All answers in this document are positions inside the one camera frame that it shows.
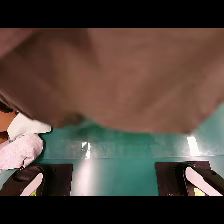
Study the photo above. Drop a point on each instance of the pale pink garment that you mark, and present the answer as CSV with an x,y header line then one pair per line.
x,y
20,150

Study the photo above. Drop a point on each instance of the brown garment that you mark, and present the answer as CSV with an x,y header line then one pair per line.
x,y
120,76

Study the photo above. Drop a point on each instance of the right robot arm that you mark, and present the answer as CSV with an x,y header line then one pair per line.
x,y
203,180

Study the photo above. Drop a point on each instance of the white garment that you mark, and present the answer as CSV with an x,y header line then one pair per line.
x,y
25,126

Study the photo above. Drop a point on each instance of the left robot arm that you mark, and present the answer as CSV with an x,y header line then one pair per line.
x,y
30,181

